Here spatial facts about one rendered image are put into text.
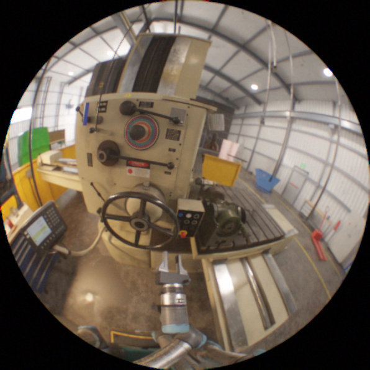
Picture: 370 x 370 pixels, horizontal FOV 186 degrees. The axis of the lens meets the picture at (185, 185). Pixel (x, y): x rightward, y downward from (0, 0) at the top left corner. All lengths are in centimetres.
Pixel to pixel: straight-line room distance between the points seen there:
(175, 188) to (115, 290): 157
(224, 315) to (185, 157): 120
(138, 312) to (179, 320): 130
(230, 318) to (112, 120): 152
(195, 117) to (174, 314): 79
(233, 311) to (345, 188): 698
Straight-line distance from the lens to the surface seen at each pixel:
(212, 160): 326
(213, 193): 99
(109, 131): 65
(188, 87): 132
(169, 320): 45
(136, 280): 177
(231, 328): 115
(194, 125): 57
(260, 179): 674
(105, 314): 183
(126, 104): 56
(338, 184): 739
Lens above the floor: 171
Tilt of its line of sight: 26 degrees down
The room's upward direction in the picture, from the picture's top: 14 degrees clockwise
